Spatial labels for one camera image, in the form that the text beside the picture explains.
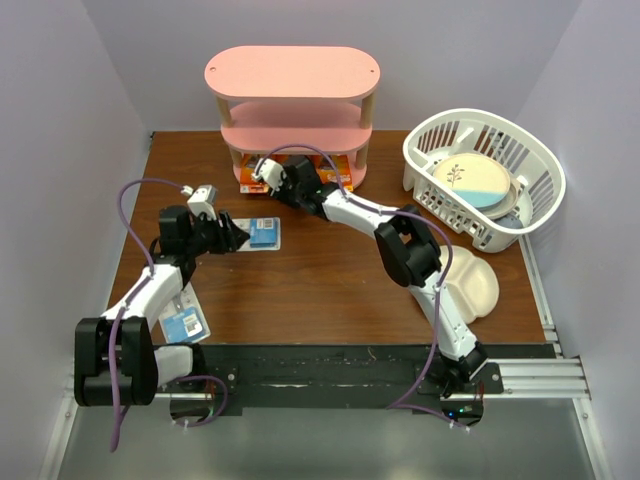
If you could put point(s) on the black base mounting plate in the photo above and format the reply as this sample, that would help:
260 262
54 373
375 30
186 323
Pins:
232 378

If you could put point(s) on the cream divided plate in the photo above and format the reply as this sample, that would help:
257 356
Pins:
472 286

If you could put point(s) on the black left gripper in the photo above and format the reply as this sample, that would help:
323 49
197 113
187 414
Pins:
228 237

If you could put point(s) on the blue razor blister pack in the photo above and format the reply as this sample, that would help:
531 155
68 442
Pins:
183 319
264 233

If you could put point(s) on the orange razor box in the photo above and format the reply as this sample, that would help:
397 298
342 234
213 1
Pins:
329 174
247 184

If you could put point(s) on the pink three-tier wooden shelf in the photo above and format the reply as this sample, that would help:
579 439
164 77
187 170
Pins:
292 98

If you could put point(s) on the white plastic laundry basket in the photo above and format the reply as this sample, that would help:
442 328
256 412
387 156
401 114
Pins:
538 182

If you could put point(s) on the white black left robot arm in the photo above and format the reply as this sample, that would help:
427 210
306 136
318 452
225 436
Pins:
115 361

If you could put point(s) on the cream and blue floral plate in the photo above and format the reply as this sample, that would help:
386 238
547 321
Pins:
475 178

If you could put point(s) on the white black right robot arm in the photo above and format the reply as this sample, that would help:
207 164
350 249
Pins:
409 253

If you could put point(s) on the aluminium frame rail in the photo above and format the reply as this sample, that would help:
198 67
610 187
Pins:
540 428

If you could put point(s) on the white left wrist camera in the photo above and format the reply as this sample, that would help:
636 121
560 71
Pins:
200 200

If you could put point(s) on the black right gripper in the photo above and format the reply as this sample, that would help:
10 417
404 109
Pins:
280 192

